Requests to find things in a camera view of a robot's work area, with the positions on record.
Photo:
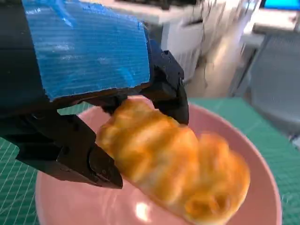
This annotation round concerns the pink bowl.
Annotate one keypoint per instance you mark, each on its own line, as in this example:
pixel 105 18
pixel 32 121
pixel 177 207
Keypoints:
pixel 70 199

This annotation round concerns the long twisted toy bread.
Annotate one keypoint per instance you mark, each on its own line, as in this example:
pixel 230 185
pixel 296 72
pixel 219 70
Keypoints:
pixel 164 159

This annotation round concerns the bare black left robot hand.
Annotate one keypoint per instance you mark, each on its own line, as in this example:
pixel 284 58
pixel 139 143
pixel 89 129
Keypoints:
pixel 89 58

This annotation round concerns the blue lit monitor screen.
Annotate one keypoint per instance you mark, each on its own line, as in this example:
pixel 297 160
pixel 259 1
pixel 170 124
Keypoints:
pixel 281 4

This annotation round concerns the green cutting mat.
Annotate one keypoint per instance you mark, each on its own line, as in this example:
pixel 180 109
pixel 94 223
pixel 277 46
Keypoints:
pixel 14 182

